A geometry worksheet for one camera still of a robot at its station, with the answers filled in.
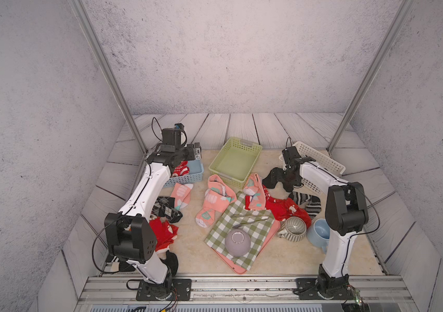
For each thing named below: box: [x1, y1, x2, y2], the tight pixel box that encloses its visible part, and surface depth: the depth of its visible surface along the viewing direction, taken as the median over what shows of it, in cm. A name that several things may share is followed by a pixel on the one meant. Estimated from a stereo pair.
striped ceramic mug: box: [279, 215, 308, 243], surface depth 86 cm
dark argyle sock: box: [150, 196, 184, 224], surface depth 93 cm
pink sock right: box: [242, 172, 267, 210], surface depth 101 cm
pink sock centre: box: [195, 174, 238, 228], surface depth 95 cm
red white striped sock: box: [171, 160, 190, 178], surface depth 109 cm
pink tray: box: [210, 219, 281, 275], surface depth 82 cm
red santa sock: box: [149, 216, 179, 253], surface depth 86 cm
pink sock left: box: [170, 182, 194, 211], surface depth 100 cm
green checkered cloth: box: [237, 191, 275, 271], surface depth 91 cm
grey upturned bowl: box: [224, 228, 252, 257], surface depth 82 cm
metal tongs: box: [231, 213, 270, 229], surface depth 93 cm
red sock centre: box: [244, 184, 312, 229], surface depth 93 cm
